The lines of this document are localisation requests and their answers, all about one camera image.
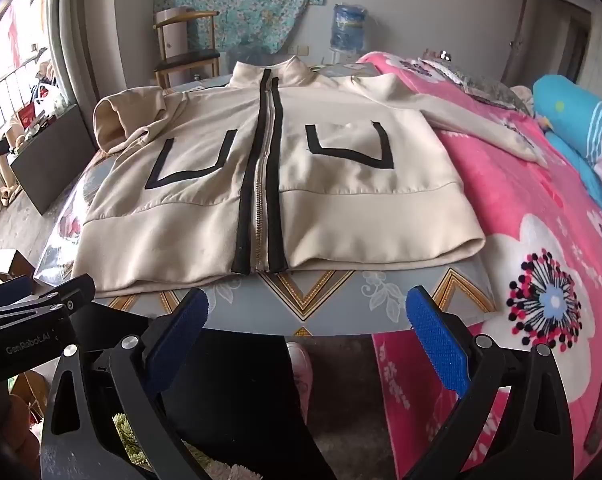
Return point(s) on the red box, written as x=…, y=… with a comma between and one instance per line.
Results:
x=28, y=116

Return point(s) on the person's pink shoe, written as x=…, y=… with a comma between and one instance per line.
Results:
x=301, y=365

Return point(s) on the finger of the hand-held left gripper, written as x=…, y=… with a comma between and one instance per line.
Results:
x=11, y=288
x=73, y=292

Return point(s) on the pink hanging cloth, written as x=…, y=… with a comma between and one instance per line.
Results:
x=6, y=30

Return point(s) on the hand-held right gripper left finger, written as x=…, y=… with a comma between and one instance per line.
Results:
x=178, y=330

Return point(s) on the grey curtain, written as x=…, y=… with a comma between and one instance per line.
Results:
x=63, y=25

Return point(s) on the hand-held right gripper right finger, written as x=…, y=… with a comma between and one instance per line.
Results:
x=441, y=340

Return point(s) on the metal window railing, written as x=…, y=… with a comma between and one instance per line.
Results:
x=1, y=82

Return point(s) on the pink floral blanket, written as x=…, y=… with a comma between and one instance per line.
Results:
x=506, y=200

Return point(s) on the person's green fleece garment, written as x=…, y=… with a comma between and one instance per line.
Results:
x=128, y=432

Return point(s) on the tall white carton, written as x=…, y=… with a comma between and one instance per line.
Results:
x=173, y=35

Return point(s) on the white printed bag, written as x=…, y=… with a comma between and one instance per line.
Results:
x=51, y=95

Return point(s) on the person's black pants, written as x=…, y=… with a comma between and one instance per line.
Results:
x=241, y=395

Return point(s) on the teal floral wall cloth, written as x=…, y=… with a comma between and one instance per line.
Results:
x=241, y=5

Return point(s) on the white wall socket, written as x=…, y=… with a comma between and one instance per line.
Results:
x=303, y=50

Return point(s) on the blue striped pillow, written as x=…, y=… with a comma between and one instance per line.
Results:
x=576, y=110

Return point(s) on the grey lace cloth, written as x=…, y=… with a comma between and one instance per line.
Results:
x=486, y=82

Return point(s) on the wooden chair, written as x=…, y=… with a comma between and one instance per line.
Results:
x=186, y=62

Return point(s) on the grey door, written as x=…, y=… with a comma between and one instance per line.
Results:
x=556, y=25

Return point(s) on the low black cabinet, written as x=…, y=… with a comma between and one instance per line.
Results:
x=51, y=160

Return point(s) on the brown cardboard box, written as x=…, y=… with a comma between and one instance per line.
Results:
x=11, y=262

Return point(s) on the beige zip jacket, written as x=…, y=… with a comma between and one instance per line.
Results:
x=356, y=195

